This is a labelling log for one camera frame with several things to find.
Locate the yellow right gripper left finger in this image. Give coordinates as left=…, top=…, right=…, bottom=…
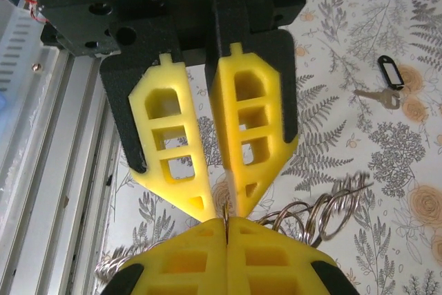
left=105, top=218, right=229, bottom=295

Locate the aluminium mounting rail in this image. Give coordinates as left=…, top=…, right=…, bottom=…
left=0, top=42, right=122, bottom=295

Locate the small black ring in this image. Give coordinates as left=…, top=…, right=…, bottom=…
left=353, top=54, right=405, bottom=110

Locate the grey slotted cable duct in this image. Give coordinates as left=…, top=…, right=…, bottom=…
left=0, top=0, right=48, bottom=82

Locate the floral tablecloth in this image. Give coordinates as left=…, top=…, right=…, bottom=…
left=99, top=0, right=442, bottom=295

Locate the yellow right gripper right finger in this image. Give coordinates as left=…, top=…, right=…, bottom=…
left=226, top=216, right=356, bottom=295

